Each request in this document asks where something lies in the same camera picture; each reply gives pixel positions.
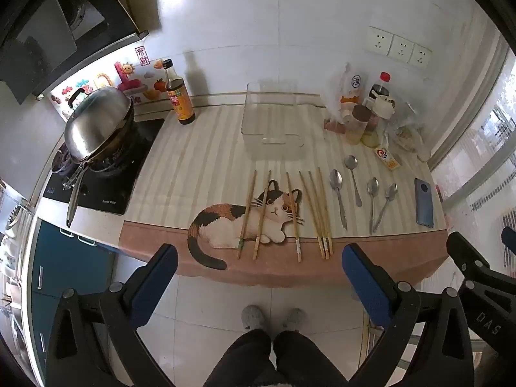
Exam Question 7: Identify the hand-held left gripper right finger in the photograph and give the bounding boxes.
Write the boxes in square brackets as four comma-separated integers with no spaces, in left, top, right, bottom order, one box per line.
[342,243,473,387]

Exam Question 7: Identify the person's right leg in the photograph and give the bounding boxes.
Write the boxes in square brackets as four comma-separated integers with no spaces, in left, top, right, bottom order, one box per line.
[273,330,350,387]

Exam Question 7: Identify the white wall socket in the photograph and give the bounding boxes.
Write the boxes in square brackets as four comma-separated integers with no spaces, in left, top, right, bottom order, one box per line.
[389,35,416,61]
[364,26,394,56]
[409,43,433,67]

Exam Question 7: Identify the person's leg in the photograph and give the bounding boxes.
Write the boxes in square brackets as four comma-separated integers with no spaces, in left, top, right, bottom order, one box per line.
[203,329,280,387]
[273,330,350,387]

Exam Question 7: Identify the colourful wall stickers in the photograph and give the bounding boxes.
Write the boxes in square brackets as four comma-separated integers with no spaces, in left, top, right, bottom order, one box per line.
[50,70,170,110]

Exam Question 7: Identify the black gas stove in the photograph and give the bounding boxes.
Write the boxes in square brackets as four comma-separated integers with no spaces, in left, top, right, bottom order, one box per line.
[42,118,166,215]

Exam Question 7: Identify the wok with long handle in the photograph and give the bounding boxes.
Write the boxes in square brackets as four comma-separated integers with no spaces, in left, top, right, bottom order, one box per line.
[62,105,138,228]

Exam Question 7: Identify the clear plastic container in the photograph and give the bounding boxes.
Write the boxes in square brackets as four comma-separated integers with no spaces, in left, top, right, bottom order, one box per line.
[241,82,306,160]

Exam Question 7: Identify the group of wooden chopsticks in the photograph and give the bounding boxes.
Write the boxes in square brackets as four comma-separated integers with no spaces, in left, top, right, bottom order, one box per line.
[237,168,334,263]

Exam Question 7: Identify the black range hood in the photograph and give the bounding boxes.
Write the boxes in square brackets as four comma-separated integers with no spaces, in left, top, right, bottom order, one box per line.
[0,0,150,106]

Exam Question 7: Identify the metal spoon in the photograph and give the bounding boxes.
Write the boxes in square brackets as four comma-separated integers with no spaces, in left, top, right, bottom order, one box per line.
[365,177,380,235]
[372,183,399,233]
[329,169,348,230]
[343,155,363,208]

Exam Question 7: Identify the grey slipper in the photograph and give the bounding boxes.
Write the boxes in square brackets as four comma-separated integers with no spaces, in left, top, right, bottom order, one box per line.
[241,305,265,332]
[284,308,306,332]

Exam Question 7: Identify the white lidded jar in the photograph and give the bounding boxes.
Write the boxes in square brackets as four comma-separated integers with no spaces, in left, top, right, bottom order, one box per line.
[370,91,396,120]

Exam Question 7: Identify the blue smartphone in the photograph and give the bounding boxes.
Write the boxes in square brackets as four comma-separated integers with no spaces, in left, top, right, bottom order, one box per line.
[414,178,435,229]

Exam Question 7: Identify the blue kitchen cabinet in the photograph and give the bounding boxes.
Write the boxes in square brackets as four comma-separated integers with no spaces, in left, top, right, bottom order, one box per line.
[27,217,118,368]

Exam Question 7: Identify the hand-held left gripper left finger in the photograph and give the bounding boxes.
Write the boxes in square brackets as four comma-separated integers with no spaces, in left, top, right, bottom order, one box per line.
[46,243,179,387]

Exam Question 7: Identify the person's left leg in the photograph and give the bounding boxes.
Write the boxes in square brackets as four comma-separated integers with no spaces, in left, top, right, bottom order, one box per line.
[203,329,280,387]

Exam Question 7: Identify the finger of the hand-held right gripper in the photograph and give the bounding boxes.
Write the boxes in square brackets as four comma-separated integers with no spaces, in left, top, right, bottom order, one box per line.
[501,227,516,257]
[446,231,516,372]

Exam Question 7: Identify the cat print table mat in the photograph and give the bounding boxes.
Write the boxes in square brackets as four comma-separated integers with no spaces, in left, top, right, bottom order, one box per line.
[117,103,449,289]

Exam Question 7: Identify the window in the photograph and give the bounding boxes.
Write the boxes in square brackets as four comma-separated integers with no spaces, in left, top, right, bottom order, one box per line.
[426,40,516,251]

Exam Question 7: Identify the dark bottle with red cap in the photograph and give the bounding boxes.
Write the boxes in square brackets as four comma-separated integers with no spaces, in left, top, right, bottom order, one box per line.
[367,71,394,106]

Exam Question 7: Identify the soy sauce bottle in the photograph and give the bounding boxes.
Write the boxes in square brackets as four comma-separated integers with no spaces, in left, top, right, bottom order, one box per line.
[161,59,196,126]

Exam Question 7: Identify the small orange white packet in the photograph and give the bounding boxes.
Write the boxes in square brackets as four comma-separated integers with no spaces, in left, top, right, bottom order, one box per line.
[373,147,400,170]

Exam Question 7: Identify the jar with brown lid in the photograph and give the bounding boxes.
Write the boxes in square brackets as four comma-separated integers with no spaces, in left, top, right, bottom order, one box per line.
[345,104,372,145]

